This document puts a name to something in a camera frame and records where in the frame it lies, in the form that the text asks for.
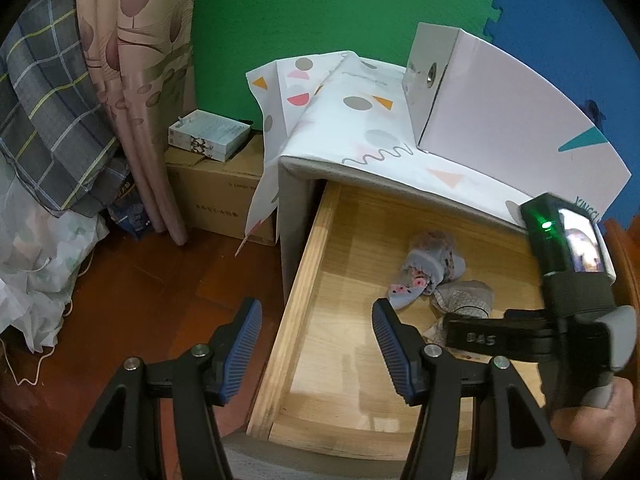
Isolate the honeycomb print white underwear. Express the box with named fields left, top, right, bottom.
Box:
left=423, top=281, right=495, bottom=346

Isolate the wooden drawer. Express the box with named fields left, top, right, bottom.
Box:
left=244, top=181, right=551, bottom=463

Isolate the person's right hand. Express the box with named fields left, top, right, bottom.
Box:
left=550, top=376, right=637, bottom=479

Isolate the brown cardboard carton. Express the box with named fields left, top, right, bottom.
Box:
left=165, top=133, right=264, bottom=240

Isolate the grey nightstand cabinet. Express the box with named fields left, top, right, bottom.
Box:
left=277, top=156, right=332, bottom=300

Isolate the small light blue box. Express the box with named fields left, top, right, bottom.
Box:
left=168, top=110, right=250, bottom=162

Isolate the white patterned bedding bag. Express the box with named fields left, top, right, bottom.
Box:
left=0, top=162, right=108, bottom=352

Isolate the white cardboard box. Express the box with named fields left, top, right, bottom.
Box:
left=402, top=23, right=631, bottom=221

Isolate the grey plaid blanket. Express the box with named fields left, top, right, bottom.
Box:
left=1, top=0, right=129, bottom=217

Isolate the floral pink curtain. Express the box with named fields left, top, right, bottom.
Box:
left=76, top=0, right=195, bottom=245

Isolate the blue foam wall mat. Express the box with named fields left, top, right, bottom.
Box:
left=485, top=0, right=639, bottom=228

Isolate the green foam wall mat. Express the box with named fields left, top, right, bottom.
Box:
left=192, top=0, right=500, bottom=124

